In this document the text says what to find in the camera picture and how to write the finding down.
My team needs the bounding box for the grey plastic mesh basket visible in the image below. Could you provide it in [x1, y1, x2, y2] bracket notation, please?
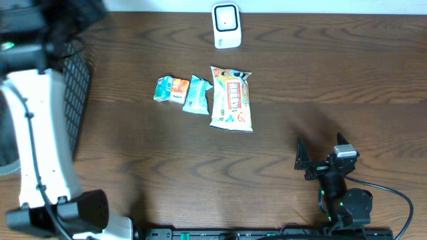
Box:
[0, 39, 91, 177]

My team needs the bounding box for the white barcode scanner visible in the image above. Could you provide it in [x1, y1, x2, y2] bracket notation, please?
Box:
[211, 3, 242, 49]

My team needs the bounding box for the teal Kleenex tissue pack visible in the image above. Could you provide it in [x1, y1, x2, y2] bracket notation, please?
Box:
[153, 76, 174, 102]

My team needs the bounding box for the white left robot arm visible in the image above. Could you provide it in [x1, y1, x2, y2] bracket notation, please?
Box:
[1, 1, 139, 239]

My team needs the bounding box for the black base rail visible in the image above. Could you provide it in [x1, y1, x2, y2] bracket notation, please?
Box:
[133, 225, 394, 240]

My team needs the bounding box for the orange snack pack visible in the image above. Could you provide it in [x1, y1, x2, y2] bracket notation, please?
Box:
[169, 78, 189, 104]

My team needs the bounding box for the yellow wet wipes pack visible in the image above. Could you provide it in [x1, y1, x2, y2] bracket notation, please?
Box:
[209, 66, 253, 132]

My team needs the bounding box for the green wipes pack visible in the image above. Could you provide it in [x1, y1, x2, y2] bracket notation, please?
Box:
[182, 75, 213, 115]

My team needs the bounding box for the black camera cable right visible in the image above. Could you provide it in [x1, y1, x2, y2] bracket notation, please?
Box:
[343, 175, 415, 240]

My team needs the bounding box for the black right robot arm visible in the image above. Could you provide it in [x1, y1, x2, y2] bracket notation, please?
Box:
[294, 133, 373, 235]

